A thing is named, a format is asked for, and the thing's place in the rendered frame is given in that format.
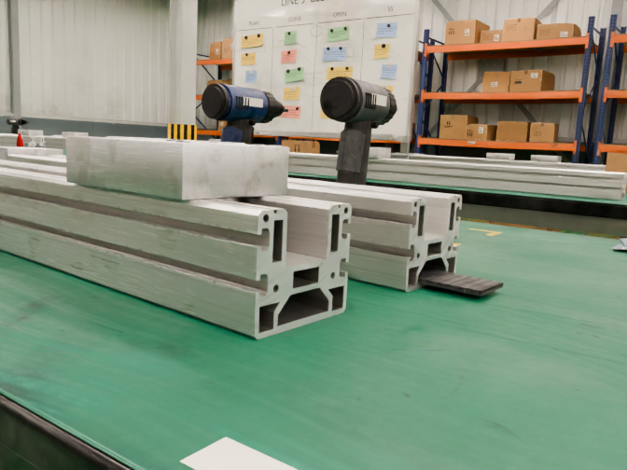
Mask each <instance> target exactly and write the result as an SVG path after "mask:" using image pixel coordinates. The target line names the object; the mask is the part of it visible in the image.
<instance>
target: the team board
mask: <svg viewBox="0 0 627 470"><path fill-rule="evenodd" d="M421 8H422V0H234V14H233V49H232V83H231V85H232V86H239V87H245V88H250V89H257V90H262V91H267V92H270V93H271V94H273V96H274V97H275V98H276V100H277V101H279V102H281V103H282V104H283V107H284V108H287V109H288V112H283V114H282V115H281V116H280V117H275V118H274V119H273V120H272V121H270V123H266V124H265V123H256V125H255V126H252V127H254V135H267V136H289V137H311V138H333V139H340V137H341V131H343V130H344V124H345V123H344V122H339V121H336V120H333V119H330V118H328V117H327V116H326V115H325V114H324V112H323V111H322V108H321V105H320V94H321V91H322V88H323V87H324V86H325V84H326V83H327V82H328V81H329V80H330V79H331V78H333V77H337V76H348V77H351V78H354V79H358V80H362V81H366V82H369V83H372V84H376V85H379V86H381V87H383V88H386V89H387V90H391V92H392V93H393V94H394V95H395V99H396V100H397V101H396V103H397V111H396V113H395V114H394V116H393V118H391V119H390V120H389V122H388V123H385V124H384V125H379V127H378V128H377V129H371V137H370V140H377V141H398V142H401V144H400V154H408V156H407V157H406V159H409V152H410V142H411V138H412V136H411V135H412V122H413V109H414V97H415V84H416V72H417V59H418V47H419V33H420V21H421Z"/></svg>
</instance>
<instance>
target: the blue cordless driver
mask: <svg viewBox="0 0 627 470"><path fill-rule="evenodd" d="M202 110H203V112H204V114H205V115H206V116H208V117H209V118H211V119H216V120H222V121H227V126H225V127H224V128H222V134H221V141H220V142H231V143H245V144H246V145H250V144H252V143H253V136H254V127H252V126H255V125H256V123H265V124H266V123H270V121H272V120H273V119H274V118H278V117H280V116H281V115H282V114H283V112H288V109H287V108H284V107H283V104H282V103H281V102H279V101H277V100H276V98H275V97H274V96H273V94H271V93H270V92H267V91H262V90H257V89H250V88H245V87H239V86H232V85H227V84H211V85H209V86H208V87H206V89H205V90H204V92H203V94H202Z"/></svg>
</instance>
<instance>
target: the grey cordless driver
mask: <svg viewBox="0 0 627 470"><path fill-rule="evenodd" d="M396 101H397V100H396V99H395V95H394V94H393V93H392V92H391V90H387V89H386V88H383V87H381V86H379V85H376V84H372V83H369V82H366V81H362V80H358V79H354V78H351V77H348V76H337V77H333V78H331V79H330V80H329V81H328V82H327V83H326V84H325V86H324V87H323V88H322V91H321V94H320V105H321V108H322V111H323V112H324V114H325V115H326V116H327V117H328V118H330V119H333V120H336V121H339V122H344V123H345V124H344V130H343V131H341V137H340V144H339V151H338V158H337V166H336V171H338V173H337V180H336V183H344V184H354V185H363V186H365V185H366V179H367V170H368V162H369V146H370V137H371V129H377V128H378V127H379V125H384V124H385V123H388V122H389V120H390V119H391V118H393V116H394V114H395V113H396V111H397V103H396Z"/></svg>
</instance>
